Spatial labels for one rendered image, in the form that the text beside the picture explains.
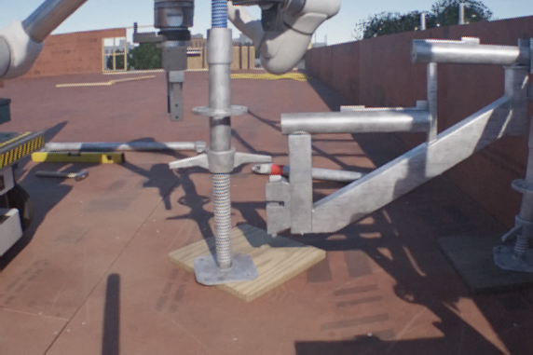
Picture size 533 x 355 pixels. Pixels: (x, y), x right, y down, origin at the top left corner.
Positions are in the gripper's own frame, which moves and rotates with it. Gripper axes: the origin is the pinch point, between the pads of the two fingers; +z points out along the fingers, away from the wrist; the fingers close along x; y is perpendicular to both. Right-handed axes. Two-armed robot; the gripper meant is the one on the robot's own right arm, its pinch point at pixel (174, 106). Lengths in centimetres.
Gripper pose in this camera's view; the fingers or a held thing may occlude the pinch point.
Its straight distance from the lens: 95.7
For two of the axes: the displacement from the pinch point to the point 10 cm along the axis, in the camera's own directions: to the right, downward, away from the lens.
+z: 0.0, 9.7, 2.3
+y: 9.6, -0.6, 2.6
